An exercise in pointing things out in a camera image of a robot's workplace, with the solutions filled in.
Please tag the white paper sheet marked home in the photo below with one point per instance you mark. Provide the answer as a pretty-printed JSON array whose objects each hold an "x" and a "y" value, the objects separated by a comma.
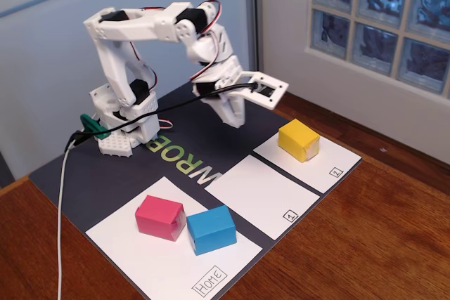
[{"x": 165, "y": 265}]

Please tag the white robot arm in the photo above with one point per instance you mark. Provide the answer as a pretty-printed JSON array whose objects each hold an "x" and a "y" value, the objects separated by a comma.
[{"x": 116, "y": 54}]

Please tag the yellow paper box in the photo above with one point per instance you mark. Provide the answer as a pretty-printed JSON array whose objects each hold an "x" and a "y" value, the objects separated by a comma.
[{"x": 297, "y": 142}]

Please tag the glass block window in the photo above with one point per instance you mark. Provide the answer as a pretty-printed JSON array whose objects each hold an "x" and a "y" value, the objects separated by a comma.
[{"x": 379, "y": 15}]

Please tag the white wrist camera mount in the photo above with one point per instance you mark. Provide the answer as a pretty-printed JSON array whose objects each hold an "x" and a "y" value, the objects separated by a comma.
[{"x": 277, "y": 91}]

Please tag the green clamp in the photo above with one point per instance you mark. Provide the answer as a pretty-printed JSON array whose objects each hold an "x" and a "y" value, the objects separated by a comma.
[{"x": 92, "y": 126}]

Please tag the blue paper box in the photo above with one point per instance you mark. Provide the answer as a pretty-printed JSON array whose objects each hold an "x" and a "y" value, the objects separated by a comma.
[{"x": 211, "y": 231}]

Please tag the white perforated base plate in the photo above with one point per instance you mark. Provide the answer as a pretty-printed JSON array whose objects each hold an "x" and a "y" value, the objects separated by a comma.
[{"x": 114, "y": 146}]

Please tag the dark grey mat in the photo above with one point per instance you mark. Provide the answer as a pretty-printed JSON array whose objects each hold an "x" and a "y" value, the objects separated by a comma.
[{"x": 105, "y": 180}]

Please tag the grey metal partition post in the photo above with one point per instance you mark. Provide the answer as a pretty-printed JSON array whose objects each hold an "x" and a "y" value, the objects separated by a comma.
[{"x": 254, "y": 15}]

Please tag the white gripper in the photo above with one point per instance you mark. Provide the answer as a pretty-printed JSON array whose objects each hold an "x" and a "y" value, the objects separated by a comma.
[{"x": 225, "y": 105}]

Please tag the pink paper box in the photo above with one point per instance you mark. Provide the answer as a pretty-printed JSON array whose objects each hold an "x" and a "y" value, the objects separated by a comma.
[{"x": 158, "y": 216}]

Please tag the white paper sheet marked 1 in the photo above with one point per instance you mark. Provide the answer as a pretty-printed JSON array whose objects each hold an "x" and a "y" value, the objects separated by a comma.
[{"x": 260, "y": 194}]

